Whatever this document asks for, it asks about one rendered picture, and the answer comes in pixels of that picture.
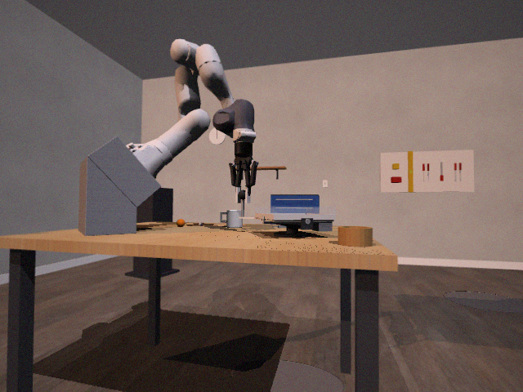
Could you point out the tan tape roll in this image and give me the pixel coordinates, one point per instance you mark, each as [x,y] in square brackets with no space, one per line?
[355,236]

